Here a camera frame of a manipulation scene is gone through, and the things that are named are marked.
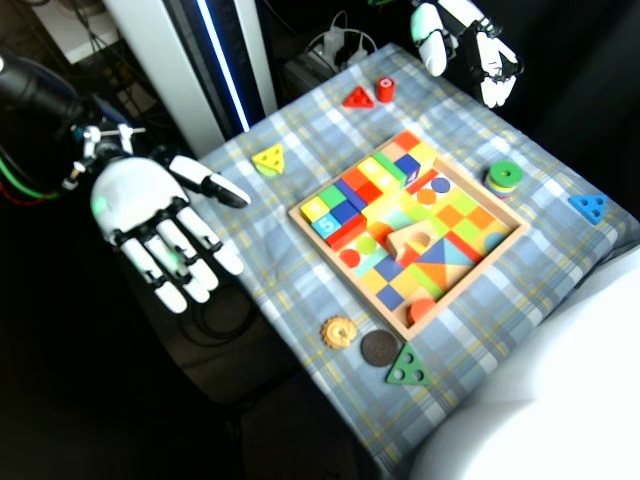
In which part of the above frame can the blue plaid cloth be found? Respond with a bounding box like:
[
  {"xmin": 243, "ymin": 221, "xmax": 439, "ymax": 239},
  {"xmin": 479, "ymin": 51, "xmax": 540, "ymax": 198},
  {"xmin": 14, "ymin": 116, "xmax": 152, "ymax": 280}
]
[{"xmin": 199, "ymin": 42, "xmax": 629, "ymax": 476}]

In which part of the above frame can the yellow toy cookie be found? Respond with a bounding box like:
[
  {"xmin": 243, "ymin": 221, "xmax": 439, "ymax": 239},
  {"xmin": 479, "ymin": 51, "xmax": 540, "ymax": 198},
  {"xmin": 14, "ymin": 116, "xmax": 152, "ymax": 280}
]
[{"xmin": 320, "ymin": 316, "xmax": 359, "ymax": 350}]

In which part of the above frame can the stack of coloured rings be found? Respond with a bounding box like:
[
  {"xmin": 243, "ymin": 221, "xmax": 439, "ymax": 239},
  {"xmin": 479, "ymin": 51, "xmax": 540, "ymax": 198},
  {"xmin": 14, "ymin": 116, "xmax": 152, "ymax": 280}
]
[{"xmin": 482, "ymin": 159, "xmax": 525, "ymax": 200}]

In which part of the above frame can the yellow triangle block with holes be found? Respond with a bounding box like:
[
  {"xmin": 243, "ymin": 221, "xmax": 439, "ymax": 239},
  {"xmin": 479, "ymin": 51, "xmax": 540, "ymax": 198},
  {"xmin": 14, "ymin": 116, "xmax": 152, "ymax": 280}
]
[{"xmin": 251, "ymin": 143, "xmax": 286, "ymax": 177}]

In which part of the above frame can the black box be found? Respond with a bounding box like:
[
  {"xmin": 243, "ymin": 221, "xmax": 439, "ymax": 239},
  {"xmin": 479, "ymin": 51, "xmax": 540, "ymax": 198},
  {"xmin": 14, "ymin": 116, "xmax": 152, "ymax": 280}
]
[{"xmin": 277, "ymin": 52, "xmax": 337, "ymax": 104}]

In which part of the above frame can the brown round toy cookie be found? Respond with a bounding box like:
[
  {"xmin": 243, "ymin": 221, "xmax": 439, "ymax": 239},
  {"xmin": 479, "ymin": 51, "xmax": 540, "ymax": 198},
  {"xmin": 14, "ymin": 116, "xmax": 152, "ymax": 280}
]
[{"xmin": 359, "ymin": 328, "xmax": 400, "ymax": 369}]

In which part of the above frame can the coiled black cable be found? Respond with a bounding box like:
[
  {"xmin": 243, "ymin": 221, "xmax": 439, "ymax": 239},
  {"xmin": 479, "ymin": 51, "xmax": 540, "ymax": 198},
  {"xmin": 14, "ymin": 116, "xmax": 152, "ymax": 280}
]
[{"xmin": 179, "ymin": 279, "xmax": 257, "ymax": 347}]

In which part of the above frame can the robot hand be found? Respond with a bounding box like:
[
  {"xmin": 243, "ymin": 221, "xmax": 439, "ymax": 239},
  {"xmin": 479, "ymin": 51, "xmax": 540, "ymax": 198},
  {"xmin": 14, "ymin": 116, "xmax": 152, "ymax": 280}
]
[
  {"xmin": 89, "ymin": 153, "xmax": 251, "ymax": 315},
  {"xmin": 408, "ymin": 0, "xmax": 524, "ymax": 110}
]

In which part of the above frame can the wooden tray with coloured print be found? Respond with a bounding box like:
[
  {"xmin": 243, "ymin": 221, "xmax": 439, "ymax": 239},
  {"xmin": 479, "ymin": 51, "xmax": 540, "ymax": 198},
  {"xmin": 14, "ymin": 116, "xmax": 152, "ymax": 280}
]
[{"xmin": 288, "ymin": 129, "xmax": 532, "ymax": 342}]

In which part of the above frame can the light blue number cube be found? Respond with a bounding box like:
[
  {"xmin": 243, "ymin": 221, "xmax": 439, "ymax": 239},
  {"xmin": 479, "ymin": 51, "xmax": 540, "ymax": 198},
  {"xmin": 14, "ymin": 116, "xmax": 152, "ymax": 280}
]
[{"xmin": 312, "ymin": 214, "xmax": 344, "ymax": 241}]

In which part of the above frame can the red triangle block with holes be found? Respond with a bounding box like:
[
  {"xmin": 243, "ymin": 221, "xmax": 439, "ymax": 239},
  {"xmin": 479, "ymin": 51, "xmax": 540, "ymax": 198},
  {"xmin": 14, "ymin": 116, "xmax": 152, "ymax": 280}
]
[{"xmin": 341, "ymin": 85, "xmax": 375, "ymax": 110}]

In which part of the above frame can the blue triangle block with holes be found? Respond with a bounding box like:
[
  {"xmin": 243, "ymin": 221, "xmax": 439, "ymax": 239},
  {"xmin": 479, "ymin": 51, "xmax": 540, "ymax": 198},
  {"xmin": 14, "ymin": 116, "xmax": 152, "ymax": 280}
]
[{"xmin": 567, "ymin": 193, "xmax": 610, "ymax": 225}]

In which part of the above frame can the white power strip with plugs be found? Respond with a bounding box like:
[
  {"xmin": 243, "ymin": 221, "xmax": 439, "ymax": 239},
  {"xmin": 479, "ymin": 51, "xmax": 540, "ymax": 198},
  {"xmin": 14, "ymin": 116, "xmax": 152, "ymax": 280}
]
[{"xmin": 307, "ymin": 10, "xmax": 380, "ymax": 71}]

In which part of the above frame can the green triangle block with holes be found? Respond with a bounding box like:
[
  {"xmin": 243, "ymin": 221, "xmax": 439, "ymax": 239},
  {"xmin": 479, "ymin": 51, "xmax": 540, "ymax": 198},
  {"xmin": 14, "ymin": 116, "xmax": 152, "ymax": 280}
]
[{"xmin": 384, "ymin": 342, "xmax": 433, "ymax": 387}]

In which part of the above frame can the red cylinder block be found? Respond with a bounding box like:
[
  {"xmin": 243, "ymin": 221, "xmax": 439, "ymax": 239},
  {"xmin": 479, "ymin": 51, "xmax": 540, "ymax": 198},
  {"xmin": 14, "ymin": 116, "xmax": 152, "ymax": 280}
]
[{"xmin": 375, "ymin": 76, "xmax": 397, "ymax": 104}]

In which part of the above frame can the white column with blue light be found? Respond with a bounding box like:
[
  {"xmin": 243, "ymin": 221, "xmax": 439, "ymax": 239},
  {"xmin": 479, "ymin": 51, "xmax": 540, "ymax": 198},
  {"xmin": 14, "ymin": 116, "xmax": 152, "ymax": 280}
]
[{"xmin": 102, "ymin": 0, "xmax": 279, "ymax": 159}]

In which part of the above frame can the large white panel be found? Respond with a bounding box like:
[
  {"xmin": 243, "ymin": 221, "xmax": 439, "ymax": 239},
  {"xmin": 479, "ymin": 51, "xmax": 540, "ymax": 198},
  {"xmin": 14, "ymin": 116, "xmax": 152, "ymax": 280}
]
[{"xmin": 409, "ymin": 239, "xmax": 640, "ymax": 480}]

